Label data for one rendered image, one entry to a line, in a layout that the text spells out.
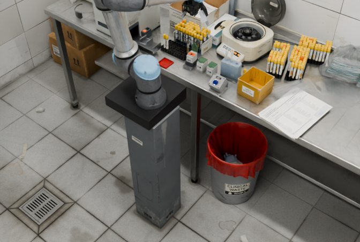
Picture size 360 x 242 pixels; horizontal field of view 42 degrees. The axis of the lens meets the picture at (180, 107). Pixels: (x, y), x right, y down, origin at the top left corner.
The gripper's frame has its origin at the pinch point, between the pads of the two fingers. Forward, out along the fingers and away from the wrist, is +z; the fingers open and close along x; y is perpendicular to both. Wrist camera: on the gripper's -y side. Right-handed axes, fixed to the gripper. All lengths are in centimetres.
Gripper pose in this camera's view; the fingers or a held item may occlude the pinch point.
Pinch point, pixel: (195, 21)
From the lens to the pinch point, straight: 242.9
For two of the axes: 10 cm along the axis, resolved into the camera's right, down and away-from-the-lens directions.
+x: 8.6, 3.4, -3.8
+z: 0.5, 6.9, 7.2
